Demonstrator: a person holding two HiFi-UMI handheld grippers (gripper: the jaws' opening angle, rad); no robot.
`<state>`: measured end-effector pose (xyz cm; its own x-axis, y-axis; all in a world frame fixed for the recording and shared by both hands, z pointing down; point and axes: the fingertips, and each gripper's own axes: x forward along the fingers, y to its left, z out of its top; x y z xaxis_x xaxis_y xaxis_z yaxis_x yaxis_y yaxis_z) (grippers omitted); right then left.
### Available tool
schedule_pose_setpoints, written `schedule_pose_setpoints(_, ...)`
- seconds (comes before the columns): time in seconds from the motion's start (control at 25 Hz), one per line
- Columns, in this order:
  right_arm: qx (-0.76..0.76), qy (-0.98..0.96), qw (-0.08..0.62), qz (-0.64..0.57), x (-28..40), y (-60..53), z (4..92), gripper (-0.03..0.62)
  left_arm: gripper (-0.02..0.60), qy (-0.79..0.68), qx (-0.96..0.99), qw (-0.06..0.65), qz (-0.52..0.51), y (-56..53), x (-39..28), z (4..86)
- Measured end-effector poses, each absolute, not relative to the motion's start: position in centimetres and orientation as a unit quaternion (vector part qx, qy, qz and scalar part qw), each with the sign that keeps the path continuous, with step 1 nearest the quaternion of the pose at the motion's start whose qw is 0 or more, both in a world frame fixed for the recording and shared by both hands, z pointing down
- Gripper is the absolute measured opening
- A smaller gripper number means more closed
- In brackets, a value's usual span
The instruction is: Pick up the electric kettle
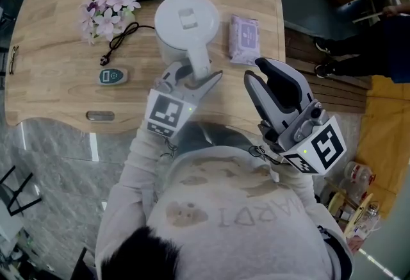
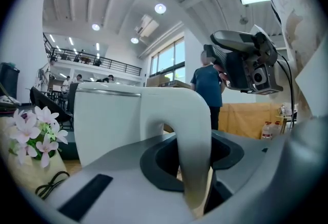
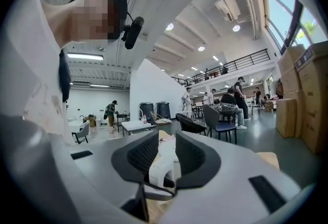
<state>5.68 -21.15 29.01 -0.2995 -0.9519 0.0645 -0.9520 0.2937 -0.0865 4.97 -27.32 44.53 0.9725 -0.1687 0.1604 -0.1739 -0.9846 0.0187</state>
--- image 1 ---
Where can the pale yellow curved board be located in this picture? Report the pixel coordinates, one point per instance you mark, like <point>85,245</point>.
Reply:
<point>358,214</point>

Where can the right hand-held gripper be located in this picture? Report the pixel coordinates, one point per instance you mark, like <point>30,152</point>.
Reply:
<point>315,144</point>

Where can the black metal chair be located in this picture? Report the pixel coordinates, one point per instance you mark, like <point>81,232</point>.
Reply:
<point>16,192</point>

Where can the black eyeglasses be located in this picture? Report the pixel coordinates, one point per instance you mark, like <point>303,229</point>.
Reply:
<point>13,59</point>

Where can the purple wet wipes pack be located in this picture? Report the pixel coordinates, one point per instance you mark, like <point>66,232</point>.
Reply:
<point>245,40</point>

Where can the pink artificial flowers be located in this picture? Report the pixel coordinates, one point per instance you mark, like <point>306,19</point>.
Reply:
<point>105,13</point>

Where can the person's grey sweatshirt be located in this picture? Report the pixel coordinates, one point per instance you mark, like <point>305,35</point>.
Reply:
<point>230,224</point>

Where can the clear plastic bottle red label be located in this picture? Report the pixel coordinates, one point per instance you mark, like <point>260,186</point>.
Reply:
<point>358,173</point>

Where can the person's right forearm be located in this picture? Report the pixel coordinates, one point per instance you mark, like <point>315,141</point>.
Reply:
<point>294,182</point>

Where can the person's left forearm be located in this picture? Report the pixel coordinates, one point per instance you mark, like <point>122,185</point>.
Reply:
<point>134,169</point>

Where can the white electric kettle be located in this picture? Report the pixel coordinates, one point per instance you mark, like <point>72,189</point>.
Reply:
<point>187,25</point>

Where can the yellow sheet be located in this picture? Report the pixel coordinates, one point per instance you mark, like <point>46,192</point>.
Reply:
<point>384,144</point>

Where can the dark wooden pallet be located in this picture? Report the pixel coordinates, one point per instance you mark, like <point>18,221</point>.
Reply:
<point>330,86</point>

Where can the green and white remote control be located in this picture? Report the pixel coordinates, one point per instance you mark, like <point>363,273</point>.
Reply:
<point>112,76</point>

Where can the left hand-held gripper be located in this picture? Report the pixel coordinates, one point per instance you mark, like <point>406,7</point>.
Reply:
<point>166,112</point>

